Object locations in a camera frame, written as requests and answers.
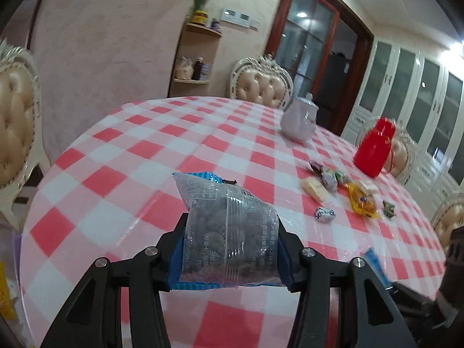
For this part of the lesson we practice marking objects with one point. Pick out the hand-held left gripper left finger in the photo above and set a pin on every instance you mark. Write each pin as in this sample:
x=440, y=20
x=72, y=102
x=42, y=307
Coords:
x=176, y=261

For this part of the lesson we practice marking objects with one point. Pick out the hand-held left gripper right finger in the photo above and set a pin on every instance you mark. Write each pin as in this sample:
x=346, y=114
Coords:
x=294, y=268

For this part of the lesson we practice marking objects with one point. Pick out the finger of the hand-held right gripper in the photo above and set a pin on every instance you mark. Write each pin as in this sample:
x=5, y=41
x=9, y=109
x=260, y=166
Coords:
x=417, y=304

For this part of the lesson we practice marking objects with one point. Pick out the blue white snack packet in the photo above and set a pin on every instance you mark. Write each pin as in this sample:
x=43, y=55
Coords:
x=377, y=266

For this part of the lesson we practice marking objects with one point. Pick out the clear blue striped cookie packet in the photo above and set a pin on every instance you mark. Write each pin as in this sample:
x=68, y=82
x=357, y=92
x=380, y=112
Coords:
x=232, y=232

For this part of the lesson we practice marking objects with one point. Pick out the green white snack packet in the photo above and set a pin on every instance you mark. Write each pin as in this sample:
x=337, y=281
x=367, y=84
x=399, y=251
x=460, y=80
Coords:
x=389, y=208

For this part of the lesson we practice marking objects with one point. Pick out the small blue white candy packet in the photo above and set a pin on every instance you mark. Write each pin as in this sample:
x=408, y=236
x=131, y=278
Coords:
x=324, y=214

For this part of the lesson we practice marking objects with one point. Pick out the cream sandwich snack packet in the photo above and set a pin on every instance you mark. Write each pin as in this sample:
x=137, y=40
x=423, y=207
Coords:
x=317, y=189

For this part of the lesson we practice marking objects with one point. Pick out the silver wrapped candy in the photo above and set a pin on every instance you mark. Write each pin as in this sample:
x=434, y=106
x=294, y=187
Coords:
x=329, y=180

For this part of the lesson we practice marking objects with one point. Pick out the yellow tray bread packet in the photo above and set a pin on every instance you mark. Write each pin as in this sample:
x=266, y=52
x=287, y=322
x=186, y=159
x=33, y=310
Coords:
x=364, y=203

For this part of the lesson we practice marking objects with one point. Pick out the red white checkered tablecloth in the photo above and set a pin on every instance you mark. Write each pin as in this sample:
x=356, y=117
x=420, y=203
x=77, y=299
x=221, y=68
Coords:
x=163, y=159

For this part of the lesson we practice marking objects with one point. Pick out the green triangular snack packet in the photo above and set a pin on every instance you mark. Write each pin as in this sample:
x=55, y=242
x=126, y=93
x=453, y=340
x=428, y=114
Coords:
x=340, y=176

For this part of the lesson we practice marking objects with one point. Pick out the dark purple snack packet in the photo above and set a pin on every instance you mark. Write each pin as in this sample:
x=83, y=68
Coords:
x=316, y=166

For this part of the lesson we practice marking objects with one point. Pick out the pale wafer snack packet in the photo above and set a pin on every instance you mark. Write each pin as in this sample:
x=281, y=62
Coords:
x=368, y=187

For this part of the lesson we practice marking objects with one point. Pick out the red thermos jug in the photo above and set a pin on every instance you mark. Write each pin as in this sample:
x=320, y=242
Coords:
x=375, y=148

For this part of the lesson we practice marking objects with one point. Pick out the white floral teapot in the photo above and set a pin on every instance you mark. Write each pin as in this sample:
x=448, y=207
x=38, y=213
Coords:
x=299, y=119

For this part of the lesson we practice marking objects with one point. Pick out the large yellow bread packet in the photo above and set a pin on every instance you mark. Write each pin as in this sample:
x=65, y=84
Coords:
x=7, y=290

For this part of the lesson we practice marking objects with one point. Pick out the white glass-door cabinets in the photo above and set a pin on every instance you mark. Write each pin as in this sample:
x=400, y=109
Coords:
x=417, y=90

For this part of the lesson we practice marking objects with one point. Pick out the small blue box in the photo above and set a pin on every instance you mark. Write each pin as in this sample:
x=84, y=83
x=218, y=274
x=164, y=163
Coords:
x=206, y=72

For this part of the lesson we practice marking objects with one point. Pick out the white powder bag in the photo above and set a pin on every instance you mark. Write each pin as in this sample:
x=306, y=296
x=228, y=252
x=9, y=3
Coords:
x=183, y=69

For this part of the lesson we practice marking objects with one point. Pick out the brown bottle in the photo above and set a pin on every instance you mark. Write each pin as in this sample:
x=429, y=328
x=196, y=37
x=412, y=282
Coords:
x=197, y=69

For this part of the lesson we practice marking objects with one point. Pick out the ceiling light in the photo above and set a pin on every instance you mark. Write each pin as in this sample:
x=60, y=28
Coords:
x=459, y=48

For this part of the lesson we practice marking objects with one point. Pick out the wooden corner shelf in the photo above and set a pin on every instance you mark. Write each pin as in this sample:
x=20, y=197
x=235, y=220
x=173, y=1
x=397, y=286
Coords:
x=197, y=43

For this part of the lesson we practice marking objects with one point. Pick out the dark wood glass door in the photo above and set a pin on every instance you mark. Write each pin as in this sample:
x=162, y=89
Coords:
x=319, y=43

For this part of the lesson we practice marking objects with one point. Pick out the small blue jar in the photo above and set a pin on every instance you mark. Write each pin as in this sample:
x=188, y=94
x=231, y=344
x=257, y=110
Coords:
x=216, y=24

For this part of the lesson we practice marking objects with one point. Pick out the yellow jar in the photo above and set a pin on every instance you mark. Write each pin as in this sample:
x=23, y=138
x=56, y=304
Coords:
x=198, y=18

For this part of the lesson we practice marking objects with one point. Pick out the wall switch panel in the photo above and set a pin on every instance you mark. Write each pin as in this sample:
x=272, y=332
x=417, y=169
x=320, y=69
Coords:
x=239, y=17

